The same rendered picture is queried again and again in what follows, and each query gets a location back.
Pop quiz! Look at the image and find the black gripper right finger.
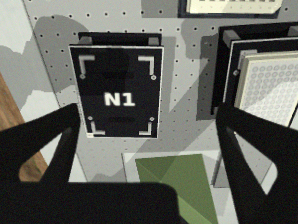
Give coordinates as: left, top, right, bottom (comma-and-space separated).
215, 102, 298, 224

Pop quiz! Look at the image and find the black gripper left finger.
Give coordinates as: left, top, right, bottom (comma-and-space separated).
0, 103, 81, 182

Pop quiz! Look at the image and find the grey perforated base plate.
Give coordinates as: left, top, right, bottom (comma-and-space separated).
21, 0, 298, 182

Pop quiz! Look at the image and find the black raised platform on grey legs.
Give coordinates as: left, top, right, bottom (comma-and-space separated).
68, 32, 164, 139

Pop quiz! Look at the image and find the black rectangular frame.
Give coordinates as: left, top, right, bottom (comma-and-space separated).
210, 22, 298, 118

